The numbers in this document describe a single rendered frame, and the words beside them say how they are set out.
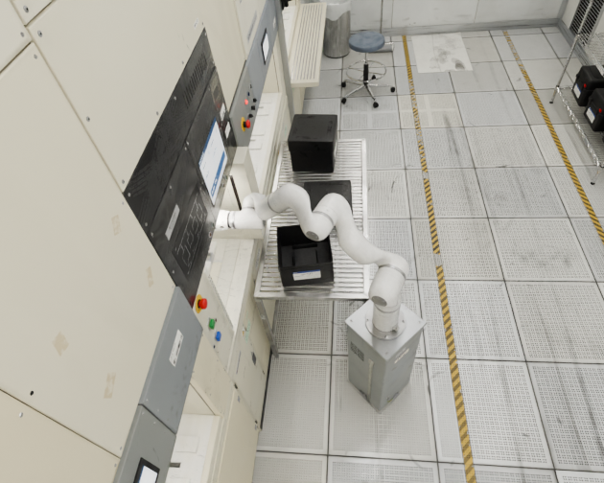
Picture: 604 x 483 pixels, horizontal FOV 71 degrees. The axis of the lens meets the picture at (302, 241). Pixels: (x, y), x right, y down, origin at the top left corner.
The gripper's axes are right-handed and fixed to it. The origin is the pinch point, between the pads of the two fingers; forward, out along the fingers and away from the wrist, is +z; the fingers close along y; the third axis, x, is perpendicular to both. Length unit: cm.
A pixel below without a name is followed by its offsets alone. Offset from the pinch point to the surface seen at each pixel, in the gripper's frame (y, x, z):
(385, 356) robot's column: -44, -44, -87
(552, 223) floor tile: 105, -120, -223
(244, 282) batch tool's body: -12.7, -32.6, -17.9
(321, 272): -5, -34, -56
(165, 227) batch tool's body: -52, 54, -19
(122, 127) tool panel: -49, 86, -19
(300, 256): 12, -43, -43
